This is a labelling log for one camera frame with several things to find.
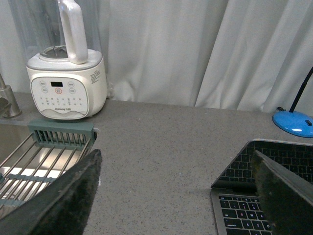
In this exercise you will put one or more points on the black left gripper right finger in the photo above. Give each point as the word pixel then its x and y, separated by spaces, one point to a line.
pixel 286 198

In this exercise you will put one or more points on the grey laptop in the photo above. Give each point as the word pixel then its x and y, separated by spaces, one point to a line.
pixel 237 208

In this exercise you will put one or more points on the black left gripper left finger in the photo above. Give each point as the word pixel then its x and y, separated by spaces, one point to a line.
pixel 63 207

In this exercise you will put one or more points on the metal sink drying rack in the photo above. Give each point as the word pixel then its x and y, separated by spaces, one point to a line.
pixel 34 154

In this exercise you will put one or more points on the white blender with glass jar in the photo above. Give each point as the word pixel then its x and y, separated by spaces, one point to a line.
pixel 64 60

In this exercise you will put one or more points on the steel kitchen faucet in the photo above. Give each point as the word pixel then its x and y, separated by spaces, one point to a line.
pixel 8 105

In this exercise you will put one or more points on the blue desk lamp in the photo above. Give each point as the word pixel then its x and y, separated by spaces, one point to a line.
pixel 293 122

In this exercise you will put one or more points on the white curtain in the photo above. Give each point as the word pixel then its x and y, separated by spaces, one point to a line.
pixel 249 55

